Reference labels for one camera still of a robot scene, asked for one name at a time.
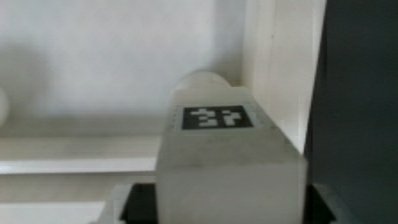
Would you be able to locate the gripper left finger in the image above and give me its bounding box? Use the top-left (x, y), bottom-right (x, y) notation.
top-left (90, 183), bottom-right (158, 224)

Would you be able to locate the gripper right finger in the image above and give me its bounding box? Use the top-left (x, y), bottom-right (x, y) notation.
top-left (303, 184), bottom-right (358, 224)

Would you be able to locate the white front fence bar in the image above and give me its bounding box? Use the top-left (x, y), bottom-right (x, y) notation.
top-left (0, 173), bottom-right (154, 224)

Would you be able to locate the white square table top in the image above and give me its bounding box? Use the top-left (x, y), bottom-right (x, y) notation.
top-left (0, 0), bottom-right (328, 175)

